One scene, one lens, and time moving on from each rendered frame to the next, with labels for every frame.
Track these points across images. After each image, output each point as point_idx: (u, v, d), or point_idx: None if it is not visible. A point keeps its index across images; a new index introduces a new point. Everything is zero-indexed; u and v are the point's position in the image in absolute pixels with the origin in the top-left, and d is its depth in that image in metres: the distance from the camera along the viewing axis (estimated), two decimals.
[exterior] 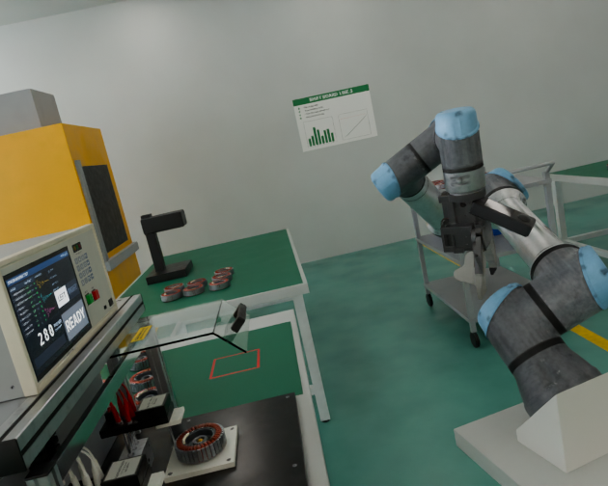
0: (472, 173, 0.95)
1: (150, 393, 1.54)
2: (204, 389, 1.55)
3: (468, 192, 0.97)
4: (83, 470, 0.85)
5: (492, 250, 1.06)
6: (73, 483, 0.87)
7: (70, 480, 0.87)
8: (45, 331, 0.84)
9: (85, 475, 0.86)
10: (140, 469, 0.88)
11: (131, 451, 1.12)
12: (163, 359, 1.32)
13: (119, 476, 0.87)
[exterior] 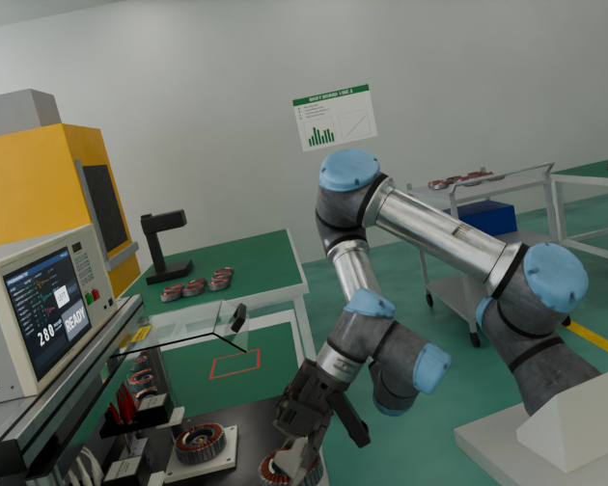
0: (358, 365, 0.87)
1: (150, 393, 1.54)
2: (204, 389, 1.55)
3: (344, 381, 0.86)
4: (83, 470, 0.85)
5: None
6: (73, 483, 0.87)
7: (70, 480, 0.87)
8: (45, 331, 0.84)
9: (85, 475, 0.86)
10: (140, 469, 0.88)
11: (131, 451, 1.12)
12: (163, 359, 1.32)
13: (119, 476, 0.87)
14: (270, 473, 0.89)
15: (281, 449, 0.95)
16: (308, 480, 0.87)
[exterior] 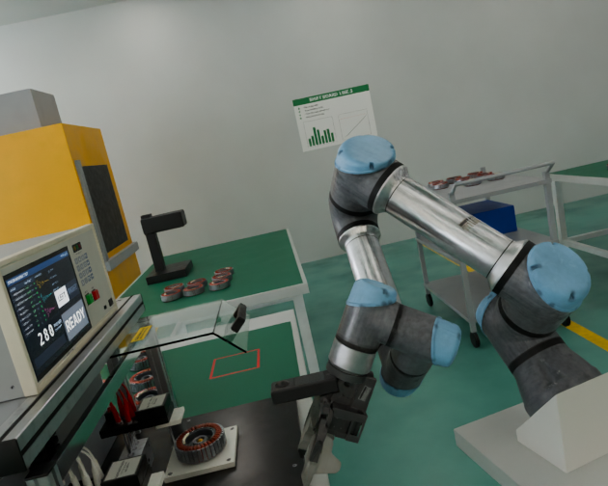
0: None
1: (150, 393, 1.54)
2: (204, 389, 1.55)
3: None
4: (83, 470, 0.85)
5: (309, 445, 0.88)
6: (73, 483, 0.87)
7: (70, 480, 0.87)
8: (45, 331, 0.84)
9: (85, 475, 0.86)
10: (140, 469, 0.88)
11: (131, 451, 1.12)
12: (163, 359, 1.32)
13: (119, 476, 0.87)
14: None
15: None
16: None
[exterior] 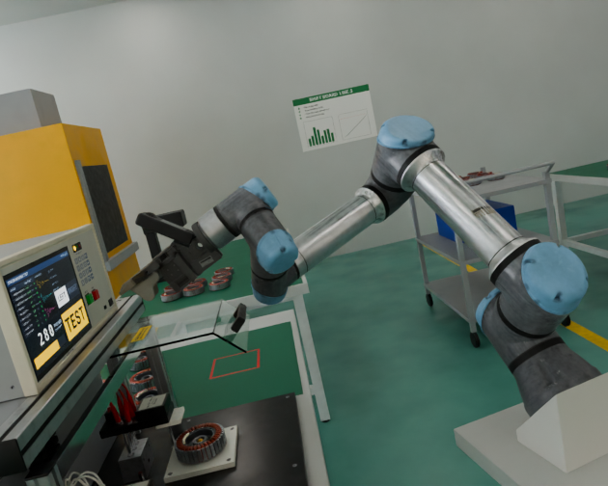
0: (216, 212, 1.07)
1: (150, 393, 1.54)
2: (204, 389, 1.55)
3: None
4: None
5: (141, 270, 1.03)
6: None
7: None
8: (45, 331, 0.84)
9: None
10: None
11: (131, 451, 1.12)
12: (163, 359, 1.32)
13: None
14: None
15: None
16: None
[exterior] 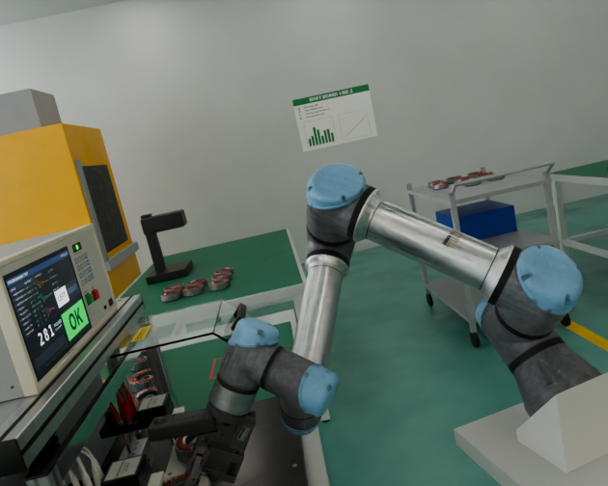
0: None
1: (150, 393, 1.54)
2: (204, 389, 1.55)
3: None
4: (83, 470, 0.85)
5: None
6: (73, 483, 0.87)
7: (70, 480, 0.87)
8: (45, 331, 0.84)
9: (85, 475, 0.86)
10: (140, 469, 0.88)
11: (131, 451, 1.12)
12: (163, 359, 1.32)
13: (119, 476, 0.87)
14: None
15: (175, 479, 0.95)
16: None
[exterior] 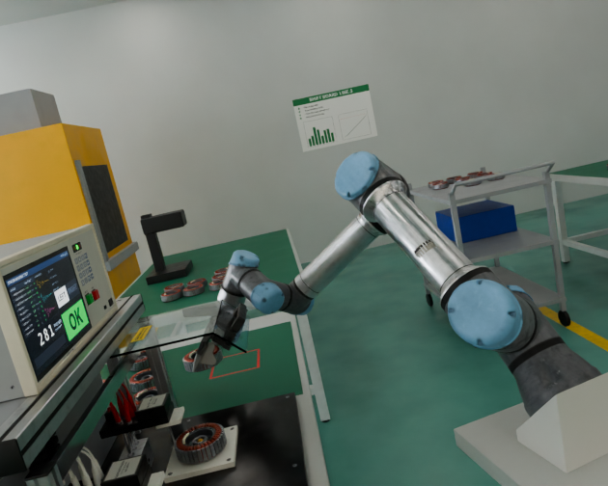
0: None
1: (150, 393, 1.54)
2: (204, 389, 1.55)
3: None
4: (83, 470, 0.85)
5: None
6: (73, 483, 0.87)
7: (70, 480, 0.87)
8: (45, 331, 0.84)
9: (85, 475, 0.86)
10: (140, 469, 0.88)
11: (131, 451, 1.12)
12: (163, 359, 1.32)
13: (119, 476, 0.87)
14: (187, 357, 1.48)
15: None
16: None
